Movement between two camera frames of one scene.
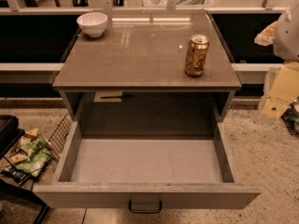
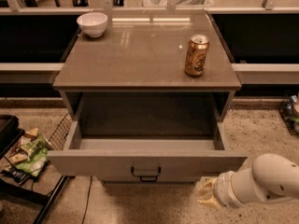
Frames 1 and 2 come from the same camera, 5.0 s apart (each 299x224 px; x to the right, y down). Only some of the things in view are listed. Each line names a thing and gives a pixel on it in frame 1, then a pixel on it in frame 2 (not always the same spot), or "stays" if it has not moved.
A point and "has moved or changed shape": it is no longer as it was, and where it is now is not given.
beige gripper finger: [266, 36] to [228, 188]
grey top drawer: [146, 175] has moved or changed shape
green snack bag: [38, 153] stays
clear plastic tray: [183, 0] stays
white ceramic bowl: [92, 23] stays
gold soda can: [196, 55] stays
